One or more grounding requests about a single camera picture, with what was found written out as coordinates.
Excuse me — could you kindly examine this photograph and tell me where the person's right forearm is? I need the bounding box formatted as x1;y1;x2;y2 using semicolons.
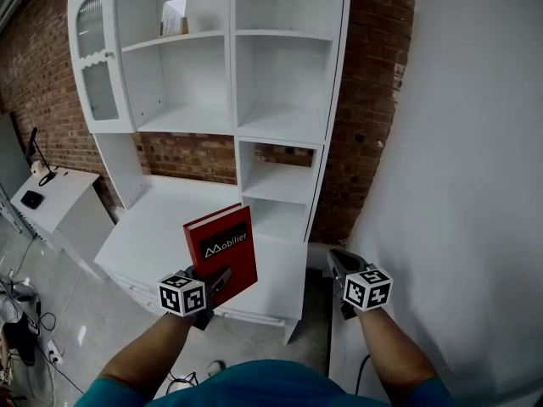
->
354;305;440;396

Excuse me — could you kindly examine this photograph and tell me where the grey panel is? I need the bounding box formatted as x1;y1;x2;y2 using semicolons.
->
0;111;31;199

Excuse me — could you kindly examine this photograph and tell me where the black cable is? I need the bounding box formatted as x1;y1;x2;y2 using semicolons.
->
353;353;372;395
164;370;199;395

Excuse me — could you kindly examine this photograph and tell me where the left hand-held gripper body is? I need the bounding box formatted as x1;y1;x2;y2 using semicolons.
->
158;266;221;331

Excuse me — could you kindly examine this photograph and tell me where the white shelf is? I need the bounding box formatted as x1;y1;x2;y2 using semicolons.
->
66;0;354;245

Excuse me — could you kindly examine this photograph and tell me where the person's left forearm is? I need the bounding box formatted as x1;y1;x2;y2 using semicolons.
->
96;311;200;393

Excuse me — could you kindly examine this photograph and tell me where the white desk with drawers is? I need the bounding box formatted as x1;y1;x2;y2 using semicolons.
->
93;173;309;346

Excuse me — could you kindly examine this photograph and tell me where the red book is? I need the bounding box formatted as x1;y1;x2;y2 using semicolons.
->
182;203;260;307

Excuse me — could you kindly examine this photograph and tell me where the black chair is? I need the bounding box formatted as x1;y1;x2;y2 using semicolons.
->
0;276;42;368

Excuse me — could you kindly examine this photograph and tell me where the small black box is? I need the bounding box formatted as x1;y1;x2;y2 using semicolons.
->
20;189;44;210

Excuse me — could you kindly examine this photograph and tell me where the person's teal shirt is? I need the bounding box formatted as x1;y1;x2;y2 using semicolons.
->
72;358;457;407

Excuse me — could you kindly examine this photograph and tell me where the white side table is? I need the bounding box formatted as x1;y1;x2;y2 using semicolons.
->
9;166;116;281

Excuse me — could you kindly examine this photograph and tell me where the paper card in wooden holder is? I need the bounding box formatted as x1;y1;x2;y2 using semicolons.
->
158;0;191;38

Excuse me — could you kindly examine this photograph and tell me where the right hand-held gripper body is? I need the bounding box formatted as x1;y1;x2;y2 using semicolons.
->
333;257;395;320

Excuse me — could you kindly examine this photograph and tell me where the white power strip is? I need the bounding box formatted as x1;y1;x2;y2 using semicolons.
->
45;338;65;365

